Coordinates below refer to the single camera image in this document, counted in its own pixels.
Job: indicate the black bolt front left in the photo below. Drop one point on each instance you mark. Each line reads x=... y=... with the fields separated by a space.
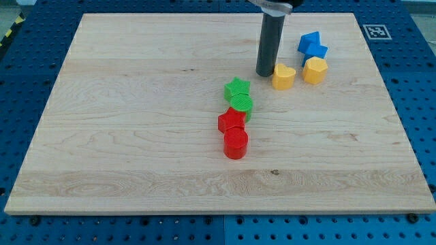
x=34 y=221

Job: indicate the red cylinder block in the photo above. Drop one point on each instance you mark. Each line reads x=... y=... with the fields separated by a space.
x=235 y=143

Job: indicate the black bolt front right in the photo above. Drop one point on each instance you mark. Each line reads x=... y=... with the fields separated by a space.
x=412 y=218

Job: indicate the red star block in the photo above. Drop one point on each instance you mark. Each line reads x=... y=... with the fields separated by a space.
x=231 y=119

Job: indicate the green cylinder block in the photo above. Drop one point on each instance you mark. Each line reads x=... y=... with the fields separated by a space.
x=242 y=103

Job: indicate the blue triangle block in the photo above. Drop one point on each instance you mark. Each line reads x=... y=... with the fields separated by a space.
x=307 y=39

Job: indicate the yellow hexagon block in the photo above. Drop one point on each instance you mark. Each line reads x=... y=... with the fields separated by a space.
x=315 y=70

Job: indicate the yellow heart block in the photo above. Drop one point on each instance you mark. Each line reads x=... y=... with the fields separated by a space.
x=283 y=77

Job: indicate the black bolt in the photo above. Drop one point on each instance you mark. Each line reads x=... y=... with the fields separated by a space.
x=34 y=221
x=412 y=218

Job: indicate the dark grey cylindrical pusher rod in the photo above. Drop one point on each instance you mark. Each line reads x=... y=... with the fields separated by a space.
x=270 y=38

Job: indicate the white fiducial marker tag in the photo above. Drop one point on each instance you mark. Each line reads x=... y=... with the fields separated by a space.
x=376 y=32

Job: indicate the wooden board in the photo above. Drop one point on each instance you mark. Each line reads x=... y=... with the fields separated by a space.
x=130 y=126

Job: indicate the silver tool mount bracket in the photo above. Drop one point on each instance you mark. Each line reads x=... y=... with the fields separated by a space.
x=274 y=8

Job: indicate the green star block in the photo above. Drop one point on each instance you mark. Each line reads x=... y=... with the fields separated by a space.
x=235 y=87

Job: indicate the blue cube block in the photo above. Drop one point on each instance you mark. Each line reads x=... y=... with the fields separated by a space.
x=314 y=50

